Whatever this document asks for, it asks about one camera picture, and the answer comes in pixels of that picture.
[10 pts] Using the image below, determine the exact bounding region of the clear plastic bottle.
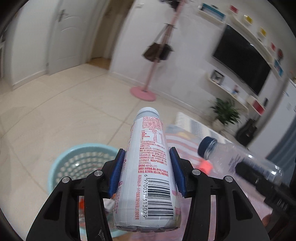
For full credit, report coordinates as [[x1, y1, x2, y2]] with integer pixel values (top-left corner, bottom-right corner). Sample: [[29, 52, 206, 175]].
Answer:
[[198, 137, 283, 185]]

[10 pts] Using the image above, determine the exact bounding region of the pink white drink bottle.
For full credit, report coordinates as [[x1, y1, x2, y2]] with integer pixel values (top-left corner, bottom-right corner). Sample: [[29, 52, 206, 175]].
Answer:
[[113, 107, 182, 232]]

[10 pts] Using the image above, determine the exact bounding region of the white room door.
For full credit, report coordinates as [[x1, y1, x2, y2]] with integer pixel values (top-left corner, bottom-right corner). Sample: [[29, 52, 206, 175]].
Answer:
[[48, 0, 98, 75]]

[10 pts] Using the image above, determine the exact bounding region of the blue grey curtain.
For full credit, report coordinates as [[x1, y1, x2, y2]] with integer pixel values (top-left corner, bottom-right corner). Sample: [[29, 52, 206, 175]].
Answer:
[[267, 118, 296, 185]]

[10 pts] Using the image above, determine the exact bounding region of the teal plastic laundry basket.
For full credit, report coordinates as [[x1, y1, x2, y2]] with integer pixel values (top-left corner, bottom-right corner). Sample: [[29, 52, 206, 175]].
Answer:
[[47, 143, 127, 240]]

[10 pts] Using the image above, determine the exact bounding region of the black acoustic guitar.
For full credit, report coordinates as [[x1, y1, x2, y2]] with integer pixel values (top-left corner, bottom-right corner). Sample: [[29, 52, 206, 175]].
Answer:
[[235, 118, 257, 147]]

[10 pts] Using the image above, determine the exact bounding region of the white refrigerator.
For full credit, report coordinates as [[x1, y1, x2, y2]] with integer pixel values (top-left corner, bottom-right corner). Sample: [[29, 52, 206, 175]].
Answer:
[[248, 79, 295, 157]]

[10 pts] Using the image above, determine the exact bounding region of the patterned pink tablecloth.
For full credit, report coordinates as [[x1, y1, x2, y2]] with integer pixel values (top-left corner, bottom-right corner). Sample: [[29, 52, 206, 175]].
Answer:
[[78, 112, 276, 241]]

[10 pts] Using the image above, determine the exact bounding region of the green potted plant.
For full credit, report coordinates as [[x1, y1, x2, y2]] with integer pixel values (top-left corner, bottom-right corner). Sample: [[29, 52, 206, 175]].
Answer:
[[210, 98, 240, 133]]

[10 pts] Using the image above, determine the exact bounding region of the small figurine on shelf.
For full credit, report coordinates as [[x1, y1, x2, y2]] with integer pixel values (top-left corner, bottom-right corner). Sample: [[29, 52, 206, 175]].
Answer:
[[232, 85, 239, 96]]

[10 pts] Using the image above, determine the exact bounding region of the framed butterfly picture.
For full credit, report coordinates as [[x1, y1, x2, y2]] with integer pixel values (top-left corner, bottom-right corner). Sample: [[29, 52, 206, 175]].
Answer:
[[210, 70, 225, 85]]

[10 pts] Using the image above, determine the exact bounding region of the pink coat rack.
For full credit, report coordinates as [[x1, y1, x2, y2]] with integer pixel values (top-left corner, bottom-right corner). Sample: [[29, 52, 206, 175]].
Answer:
[[130, 1, 187, 101]]

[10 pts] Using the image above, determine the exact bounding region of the black hanging handbag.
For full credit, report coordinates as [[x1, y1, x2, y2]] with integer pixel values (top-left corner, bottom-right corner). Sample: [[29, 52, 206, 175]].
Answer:
[[158, 25, 174, 61]]

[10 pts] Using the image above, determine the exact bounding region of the brown hanging handbag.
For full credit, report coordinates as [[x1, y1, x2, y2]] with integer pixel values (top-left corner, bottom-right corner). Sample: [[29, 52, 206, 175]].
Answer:
[[142, 24, 168, 63]]

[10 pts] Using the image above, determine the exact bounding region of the red white wall box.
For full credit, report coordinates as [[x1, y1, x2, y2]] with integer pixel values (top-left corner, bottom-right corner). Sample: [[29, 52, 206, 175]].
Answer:
[[246, 95, 265, 116]]

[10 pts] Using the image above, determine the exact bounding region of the white curved wall shelf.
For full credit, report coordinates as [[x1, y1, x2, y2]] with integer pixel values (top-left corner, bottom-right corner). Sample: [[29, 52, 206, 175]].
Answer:
[[205, 73, 249, 114]]

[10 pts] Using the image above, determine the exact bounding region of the black wall television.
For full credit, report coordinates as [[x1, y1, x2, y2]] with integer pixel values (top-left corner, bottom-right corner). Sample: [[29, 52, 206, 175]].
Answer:
[[212, 25, 271, 95]]

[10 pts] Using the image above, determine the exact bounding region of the white upper wall shelf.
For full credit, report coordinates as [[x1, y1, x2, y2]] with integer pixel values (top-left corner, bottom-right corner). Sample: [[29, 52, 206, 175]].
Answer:
[[227, 5, 284, 79]]

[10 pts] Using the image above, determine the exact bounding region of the white blue wall box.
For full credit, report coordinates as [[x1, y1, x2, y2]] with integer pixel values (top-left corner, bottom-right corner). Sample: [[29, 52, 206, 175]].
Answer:
[[198, 3, 226, 24]]

